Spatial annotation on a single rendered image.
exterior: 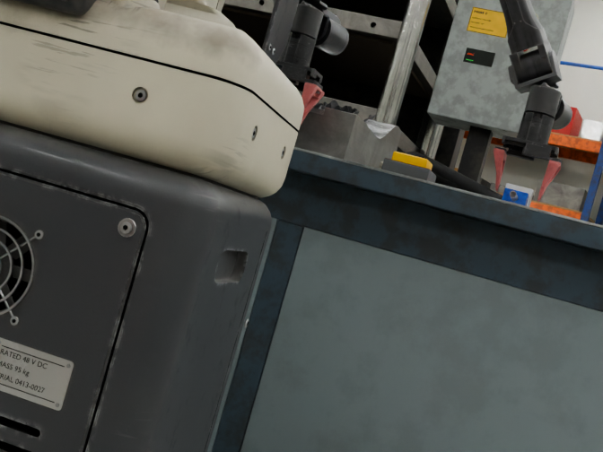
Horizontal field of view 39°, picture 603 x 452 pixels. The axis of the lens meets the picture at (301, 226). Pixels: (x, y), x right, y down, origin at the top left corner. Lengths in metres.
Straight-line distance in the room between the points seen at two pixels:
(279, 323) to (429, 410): 0.30
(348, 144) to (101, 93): 0.87
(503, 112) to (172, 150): 1.77
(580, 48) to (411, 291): 7.24
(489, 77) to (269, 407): 1.23
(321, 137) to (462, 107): 0.91
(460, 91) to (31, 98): 1.79
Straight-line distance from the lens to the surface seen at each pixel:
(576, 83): 8.50
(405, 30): 2.33
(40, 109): 0.72
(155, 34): 0.69
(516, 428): 1.44
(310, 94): 1.47
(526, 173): 8.39
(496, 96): 2.38
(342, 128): 1.52
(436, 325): 1.44
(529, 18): 1.65
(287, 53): 1.50
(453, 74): 2.41
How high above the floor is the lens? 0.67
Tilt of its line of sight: level
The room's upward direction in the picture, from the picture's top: 16 degrees clockwise
